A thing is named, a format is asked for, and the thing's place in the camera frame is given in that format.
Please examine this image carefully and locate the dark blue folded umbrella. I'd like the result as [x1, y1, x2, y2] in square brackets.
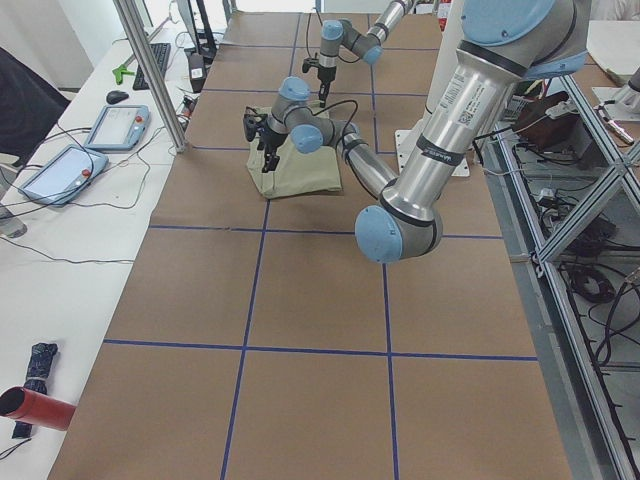
[12, 342, 58, 439]

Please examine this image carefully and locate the olive green long-sleeve shirt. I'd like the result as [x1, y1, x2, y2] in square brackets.
[246, 106, 342, 199]

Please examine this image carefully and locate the blue teach pendant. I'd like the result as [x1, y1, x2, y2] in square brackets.
[84, 105, 150, 152]
[18, 145, 108, 206]

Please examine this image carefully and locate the near blue teach pendant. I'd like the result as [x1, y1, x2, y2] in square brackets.
[18, 145, 108, 206]

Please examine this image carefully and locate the aluminium frame structure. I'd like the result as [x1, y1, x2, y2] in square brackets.
[474, 59, 639, 479]

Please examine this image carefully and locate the grey aluminium camera post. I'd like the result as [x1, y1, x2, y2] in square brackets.
[113, 0, 187, 153]

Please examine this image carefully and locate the black computer keyboard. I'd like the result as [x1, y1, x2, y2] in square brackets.
[132, 42, 172, 92]

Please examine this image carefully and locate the far blue teach pendant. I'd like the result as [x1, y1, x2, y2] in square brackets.
[84, 105, 150, 152]

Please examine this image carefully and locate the red cylinder tube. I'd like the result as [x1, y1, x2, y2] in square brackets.
[1, 387, 76, 431]

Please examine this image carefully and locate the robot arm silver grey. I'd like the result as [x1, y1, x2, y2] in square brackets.
[303, 0, 417, 107]
[243, 1, 591, 263]

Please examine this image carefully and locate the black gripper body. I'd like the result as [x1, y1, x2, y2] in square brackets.
[257, 125, 287, 157]
[318, 65, 337, 90]

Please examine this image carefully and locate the black computer mouse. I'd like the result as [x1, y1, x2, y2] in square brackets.
[106, 90, 129, 105]

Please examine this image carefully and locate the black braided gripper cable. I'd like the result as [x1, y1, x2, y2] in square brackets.
[309, 99, 391, 199]

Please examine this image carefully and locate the green plastic clamp tool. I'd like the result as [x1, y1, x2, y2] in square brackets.
[112, 64, 136, 85]

